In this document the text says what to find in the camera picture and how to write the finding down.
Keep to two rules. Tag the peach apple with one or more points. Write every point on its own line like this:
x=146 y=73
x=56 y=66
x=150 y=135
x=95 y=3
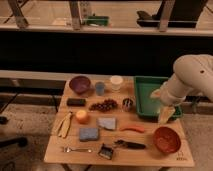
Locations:
x=82 y=116

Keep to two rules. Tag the bunch of dark grapes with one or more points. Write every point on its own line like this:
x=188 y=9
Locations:
x=104 y=106

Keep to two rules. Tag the yellow banana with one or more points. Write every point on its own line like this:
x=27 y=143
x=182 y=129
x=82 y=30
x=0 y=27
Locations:
x=63 y=127

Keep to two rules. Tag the blue cup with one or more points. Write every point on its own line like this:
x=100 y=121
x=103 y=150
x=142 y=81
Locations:
x=99 y=88

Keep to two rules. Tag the green plastic tray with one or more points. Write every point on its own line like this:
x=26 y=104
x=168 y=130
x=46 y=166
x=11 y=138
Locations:
x=147 y=107

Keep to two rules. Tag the black rectangular block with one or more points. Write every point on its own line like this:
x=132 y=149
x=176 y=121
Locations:
x=76 y=102

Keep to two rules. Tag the wooden table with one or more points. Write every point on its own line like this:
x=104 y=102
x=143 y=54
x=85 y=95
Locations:
x=150 y=156

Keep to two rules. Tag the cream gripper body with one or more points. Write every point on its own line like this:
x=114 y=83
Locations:
x=165 y=111

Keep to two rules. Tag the black office chair base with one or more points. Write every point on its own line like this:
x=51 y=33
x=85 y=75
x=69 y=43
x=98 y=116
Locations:
x=20 y=141

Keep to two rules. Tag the red-orange bowl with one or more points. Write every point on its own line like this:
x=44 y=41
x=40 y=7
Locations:
x=166 y=140

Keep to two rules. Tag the purple bowl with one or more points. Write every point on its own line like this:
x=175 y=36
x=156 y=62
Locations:
x=80 y=84

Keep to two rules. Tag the black handled peeler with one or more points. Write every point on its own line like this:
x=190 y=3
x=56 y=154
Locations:
x=129 y=145

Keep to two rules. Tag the orange carrot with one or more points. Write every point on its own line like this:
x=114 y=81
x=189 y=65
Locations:
x=136 y=128

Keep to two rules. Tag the metal cup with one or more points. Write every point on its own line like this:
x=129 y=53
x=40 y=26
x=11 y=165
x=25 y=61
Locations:
x=127 y=104

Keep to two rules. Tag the white cup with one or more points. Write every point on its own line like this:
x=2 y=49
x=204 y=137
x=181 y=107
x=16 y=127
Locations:
x=116 y=82

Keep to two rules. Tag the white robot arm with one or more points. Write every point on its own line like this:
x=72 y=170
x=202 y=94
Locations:
x=190 y=73

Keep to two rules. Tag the blue sponge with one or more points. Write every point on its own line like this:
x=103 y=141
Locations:
x=88 y=134

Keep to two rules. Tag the silver fork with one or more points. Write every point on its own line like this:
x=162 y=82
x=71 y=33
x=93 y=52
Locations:
x=69 y=149

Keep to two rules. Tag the grey blue cloth piece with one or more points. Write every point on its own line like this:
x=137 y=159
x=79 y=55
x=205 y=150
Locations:
x=107 y=123

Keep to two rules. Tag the green object on shelf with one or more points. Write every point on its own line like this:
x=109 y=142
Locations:
x=97 y=20

